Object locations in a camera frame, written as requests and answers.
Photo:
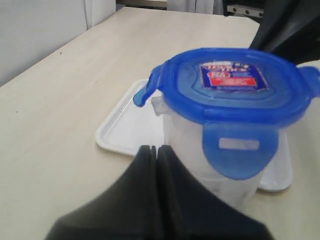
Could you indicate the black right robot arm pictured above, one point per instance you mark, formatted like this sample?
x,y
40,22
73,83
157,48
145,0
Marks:
x,y
290,29

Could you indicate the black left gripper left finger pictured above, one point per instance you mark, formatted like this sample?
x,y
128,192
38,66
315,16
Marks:
x,y
127,210

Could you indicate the clear plastic jar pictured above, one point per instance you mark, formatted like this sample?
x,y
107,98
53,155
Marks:
x,y
225,182

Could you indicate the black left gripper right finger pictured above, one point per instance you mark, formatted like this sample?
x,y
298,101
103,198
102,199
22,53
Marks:
x,y
191,212

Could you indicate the blue plastic lid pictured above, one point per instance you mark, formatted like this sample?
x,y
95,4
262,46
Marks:
x,y
241,97

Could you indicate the aluminium frame rail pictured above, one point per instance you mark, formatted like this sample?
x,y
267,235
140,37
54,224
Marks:
x,y
246,8

